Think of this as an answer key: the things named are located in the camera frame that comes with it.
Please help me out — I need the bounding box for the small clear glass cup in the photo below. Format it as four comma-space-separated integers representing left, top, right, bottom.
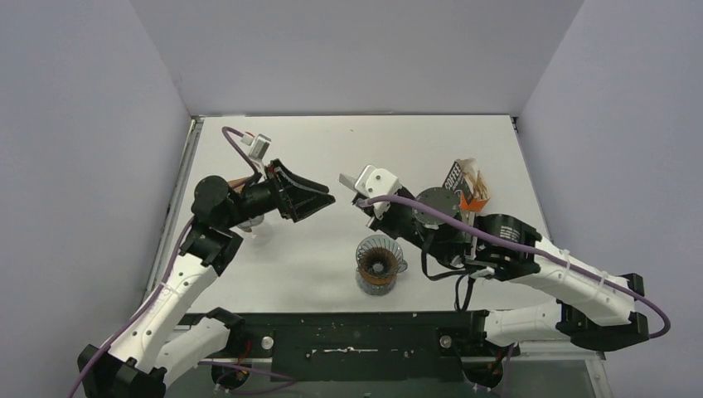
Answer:
356, 235, 405, 265

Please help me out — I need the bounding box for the clear glass pitcher with handle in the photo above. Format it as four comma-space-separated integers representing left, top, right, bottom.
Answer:
356, 257, 408, 296

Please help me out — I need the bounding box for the brown wooden ring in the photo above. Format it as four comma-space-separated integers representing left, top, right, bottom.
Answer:
356, 258, 400, 289

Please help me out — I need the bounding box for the clear glass carafe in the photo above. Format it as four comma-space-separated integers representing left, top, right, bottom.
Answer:
238, 216, 274, 246

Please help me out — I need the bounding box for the orange black coffee filter box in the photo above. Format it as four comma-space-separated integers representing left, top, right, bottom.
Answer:
442, 158, 491, 212

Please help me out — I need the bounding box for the brown paper coffee filter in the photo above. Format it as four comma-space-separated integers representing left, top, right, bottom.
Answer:
228, 177, 251, 192

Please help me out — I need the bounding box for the white paper coffee filter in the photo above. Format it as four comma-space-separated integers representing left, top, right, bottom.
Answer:
338, 173, 359, 193

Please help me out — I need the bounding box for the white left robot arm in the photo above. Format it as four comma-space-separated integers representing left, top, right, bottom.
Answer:
75, 159, 336, 397

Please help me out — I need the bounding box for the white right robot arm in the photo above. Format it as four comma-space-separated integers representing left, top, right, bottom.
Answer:
353, 187, 651, 352

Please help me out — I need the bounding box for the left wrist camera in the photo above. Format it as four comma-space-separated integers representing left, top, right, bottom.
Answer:
240, 133, 272, 162

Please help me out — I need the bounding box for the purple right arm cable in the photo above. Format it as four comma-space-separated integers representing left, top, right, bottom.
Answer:
356, 195, 671, 398

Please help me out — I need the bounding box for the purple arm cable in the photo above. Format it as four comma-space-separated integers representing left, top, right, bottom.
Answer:
356, 195, 671, 398
65, 126, 298, 398

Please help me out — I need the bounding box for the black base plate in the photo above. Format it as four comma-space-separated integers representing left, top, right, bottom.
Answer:
156, 309, 521, 388

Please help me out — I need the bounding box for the aluminium rail frame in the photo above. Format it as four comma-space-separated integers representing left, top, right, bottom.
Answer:
101, 116, 605, 398

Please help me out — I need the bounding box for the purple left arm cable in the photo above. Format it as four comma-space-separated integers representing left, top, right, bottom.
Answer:
65, 126, 298, 398

